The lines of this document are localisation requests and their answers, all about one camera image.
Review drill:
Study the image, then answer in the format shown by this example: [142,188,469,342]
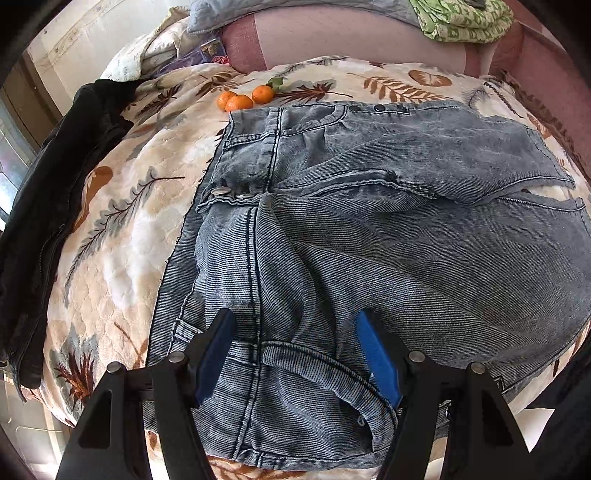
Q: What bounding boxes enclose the grey-blue denim pants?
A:
[148,101,590,470]

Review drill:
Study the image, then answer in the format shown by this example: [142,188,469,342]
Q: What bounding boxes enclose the leaf-print beige blanket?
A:
[38,56,590,479]

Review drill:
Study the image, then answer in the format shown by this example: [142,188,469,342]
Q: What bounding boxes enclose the black jacket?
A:
[1,79,140,389]

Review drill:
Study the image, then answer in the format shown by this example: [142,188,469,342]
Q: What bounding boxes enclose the orange tangerine with leaf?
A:
[250,77,283,105]

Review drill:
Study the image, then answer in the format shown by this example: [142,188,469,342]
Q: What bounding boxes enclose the white cloth pile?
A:
[100,6,223,82]

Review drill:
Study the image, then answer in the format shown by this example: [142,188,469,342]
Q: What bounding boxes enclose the pink sofa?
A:
[221,1,590,171]

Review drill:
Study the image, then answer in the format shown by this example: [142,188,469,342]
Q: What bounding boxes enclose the colourful snack packet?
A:
[153,37,229,77]

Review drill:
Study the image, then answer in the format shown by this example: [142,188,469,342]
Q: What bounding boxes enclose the green patterned folded blanket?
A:
[410,0,514,44]

